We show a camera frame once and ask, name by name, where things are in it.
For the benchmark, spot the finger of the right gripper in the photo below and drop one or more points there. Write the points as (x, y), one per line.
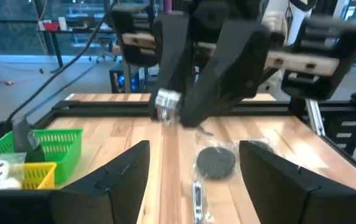
(175, 53)
(227, 71)

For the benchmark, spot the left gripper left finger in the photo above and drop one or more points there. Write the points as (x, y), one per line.
(109, 199)

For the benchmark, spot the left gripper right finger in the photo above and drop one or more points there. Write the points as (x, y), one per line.
(283, 202)

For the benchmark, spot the grey oblong plastic case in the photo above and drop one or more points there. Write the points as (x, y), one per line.
(25, 137)

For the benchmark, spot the computer tower blue light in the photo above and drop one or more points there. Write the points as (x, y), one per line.
(120, 81)

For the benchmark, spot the green plastic basket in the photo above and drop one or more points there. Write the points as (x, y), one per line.
(63, 146)

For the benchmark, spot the bagged black round pad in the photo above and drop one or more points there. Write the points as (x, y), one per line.
(216, 162)

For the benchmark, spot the white box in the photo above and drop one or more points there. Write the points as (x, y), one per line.
(63, 24)

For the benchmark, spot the black background desk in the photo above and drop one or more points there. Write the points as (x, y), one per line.
(57, 49)

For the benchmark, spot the red box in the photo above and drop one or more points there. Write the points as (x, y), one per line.
(51, 26)

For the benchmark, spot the silver aluminium extrusion post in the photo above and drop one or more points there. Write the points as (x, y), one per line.
(315, 118)

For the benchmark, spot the black aluminium table frame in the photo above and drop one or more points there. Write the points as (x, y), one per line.
(109, 109)

